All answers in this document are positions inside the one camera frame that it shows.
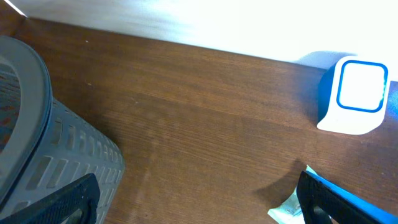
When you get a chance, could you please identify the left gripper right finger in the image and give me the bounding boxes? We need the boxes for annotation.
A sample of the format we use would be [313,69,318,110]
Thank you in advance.
[297,171,397,224]

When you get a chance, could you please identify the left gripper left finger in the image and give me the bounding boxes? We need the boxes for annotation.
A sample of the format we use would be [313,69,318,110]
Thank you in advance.
[1,173,100,224]

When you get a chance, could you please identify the teal wet wipes pack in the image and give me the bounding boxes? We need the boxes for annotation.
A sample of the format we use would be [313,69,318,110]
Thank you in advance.
[267,164,320,224]

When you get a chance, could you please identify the grey plastic basket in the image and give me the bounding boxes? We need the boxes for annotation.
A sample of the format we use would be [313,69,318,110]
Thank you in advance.
[1,35,125,223]

